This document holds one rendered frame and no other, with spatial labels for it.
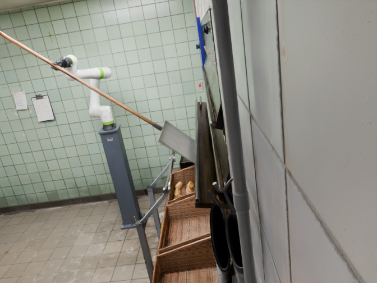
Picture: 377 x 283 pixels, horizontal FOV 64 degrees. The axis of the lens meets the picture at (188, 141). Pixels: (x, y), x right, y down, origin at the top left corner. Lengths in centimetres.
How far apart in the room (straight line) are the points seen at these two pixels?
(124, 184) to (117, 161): 28
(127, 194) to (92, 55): 170
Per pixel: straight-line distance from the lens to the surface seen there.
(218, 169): 131
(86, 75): 317
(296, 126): 19
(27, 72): 428
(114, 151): 338
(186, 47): 373
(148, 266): 223
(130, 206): 366
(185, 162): 315
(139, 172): 421
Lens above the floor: 204
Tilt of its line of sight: 20 degrees down
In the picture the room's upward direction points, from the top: 9 degrees counter-clockwise
